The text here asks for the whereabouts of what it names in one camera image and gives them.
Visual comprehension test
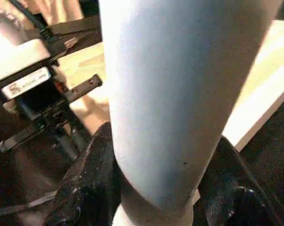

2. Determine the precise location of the white plastic table top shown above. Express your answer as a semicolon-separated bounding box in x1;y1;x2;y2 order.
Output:
57;20;284;226

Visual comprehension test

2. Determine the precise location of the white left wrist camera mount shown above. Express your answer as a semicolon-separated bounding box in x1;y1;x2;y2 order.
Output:
0;39;53;100

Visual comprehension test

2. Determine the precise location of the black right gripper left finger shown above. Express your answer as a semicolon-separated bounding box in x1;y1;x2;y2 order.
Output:
45;121;124;226

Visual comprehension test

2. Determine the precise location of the white plastic table leg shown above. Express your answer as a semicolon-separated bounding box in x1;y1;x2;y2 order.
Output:
98;0;282;226

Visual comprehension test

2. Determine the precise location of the black mat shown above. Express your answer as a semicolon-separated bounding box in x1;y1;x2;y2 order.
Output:
0;0;284;226

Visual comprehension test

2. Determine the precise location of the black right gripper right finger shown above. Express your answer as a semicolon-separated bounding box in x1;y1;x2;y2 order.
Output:
196;136;282;226

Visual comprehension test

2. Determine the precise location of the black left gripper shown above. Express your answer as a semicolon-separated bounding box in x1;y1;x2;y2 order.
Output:
0;74;104;161

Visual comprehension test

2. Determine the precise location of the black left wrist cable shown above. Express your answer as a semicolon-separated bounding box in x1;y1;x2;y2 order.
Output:
9;0;78;49

